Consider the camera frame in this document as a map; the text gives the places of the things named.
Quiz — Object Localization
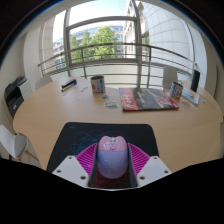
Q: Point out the white chair wooden legs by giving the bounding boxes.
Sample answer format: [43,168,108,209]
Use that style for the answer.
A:
[0,124,39,164]

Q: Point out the white mug red blue print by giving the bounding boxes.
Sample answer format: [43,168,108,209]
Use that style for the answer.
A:
[90,75,107,95]

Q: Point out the black and white printer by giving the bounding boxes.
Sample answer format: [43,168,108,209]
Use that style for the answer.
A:
[3,75,33,118]

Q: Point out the red magazine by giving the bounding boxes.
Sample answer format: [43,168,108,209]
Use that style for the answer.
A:
[118,87,180,112]

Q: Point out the black mouse pad red swirl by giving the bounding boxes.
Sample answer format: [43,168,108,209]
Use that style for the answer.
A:
[45,121,160,190]

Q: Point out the black speaker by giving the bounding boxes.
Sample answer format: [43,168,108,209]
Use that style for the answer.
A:
[190,69,201,93]

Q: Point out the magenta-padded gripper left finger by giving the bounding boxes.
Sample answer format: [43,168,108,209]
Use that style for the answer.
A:
[52,142,99,188]

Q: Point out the metal balcony railing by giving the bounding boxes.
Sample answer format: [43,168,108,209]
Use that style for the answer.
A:
[37,42,201,88]

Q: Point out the pink and lilac computer mouse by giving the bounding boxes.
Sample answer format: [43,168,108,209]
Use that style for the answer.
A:
[96,134,130,180]

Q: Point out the teal card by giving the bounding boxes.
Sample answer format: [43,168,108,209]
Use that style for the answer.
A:
[104,101,120,110]

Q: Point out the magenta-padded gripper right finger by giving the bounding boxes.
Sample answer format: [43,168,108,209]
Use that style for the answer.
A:
[126,142,173,188]

